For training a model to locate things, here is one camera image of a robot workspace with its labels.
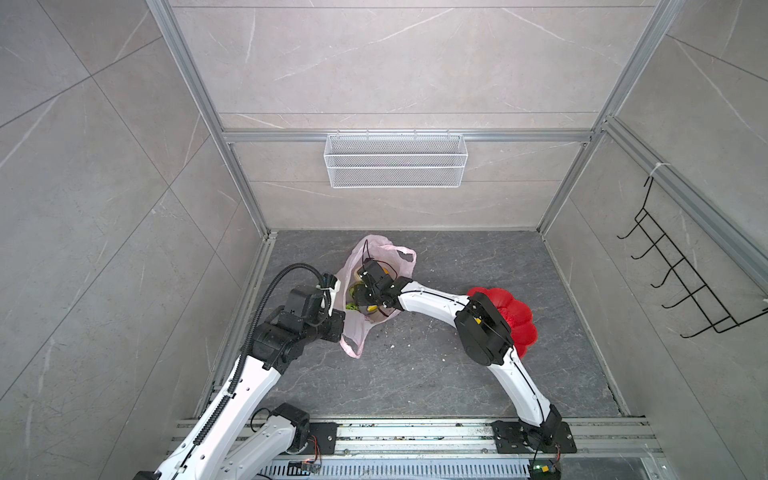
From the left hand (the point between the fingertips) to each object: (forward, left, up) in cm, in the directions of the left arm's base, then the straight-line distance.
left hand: (340, 309), depth 74 cm
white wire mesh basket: (+52, -17, +9) cm, 55 cm away
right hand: (+16, -3, -18) cm, 24 cm away
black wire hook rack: (-7, -79, +13) cm, 81 cm away
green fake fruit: (+6, -3, 0) cm, 6 cm away
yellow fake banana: (+10, -7, -18) cm, 22 cm away
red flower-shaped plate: (+7, -54, -19) cm, 58 cm away
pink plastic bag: (+2, -3, -9) cm, 10 cm away
